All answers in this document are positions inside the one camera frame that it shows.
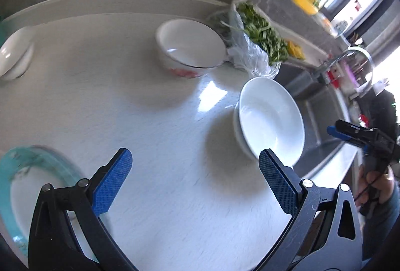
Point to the red round lid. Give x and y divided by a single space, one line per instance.
333 78

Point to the person's right forearm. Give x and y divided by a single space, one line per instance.
381 227

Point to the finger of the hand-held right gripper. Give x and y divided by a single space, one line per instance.
347 126
336 131

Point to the person's right hand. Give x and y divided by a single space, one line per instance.
382 185

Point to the chrome faucet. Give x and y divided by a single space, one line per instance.
359 52

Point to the teal floral plate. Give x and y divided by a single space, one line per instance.
18 171

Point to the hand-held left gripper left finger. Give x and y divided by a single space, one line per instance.
112 183

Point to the small white bowl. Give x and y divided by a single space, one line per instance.
15 52

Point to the plastic bag of greens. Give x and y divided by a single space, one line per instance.
253 49

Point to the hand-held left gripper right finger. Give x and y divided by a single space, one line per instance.
278 183

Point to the stainless steel sink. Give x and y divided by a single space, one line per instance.
322 121

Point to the white bowl with dark rim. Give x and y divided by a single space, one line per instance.
190 42

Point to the white deep plate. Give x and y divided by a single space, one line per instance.
268 114

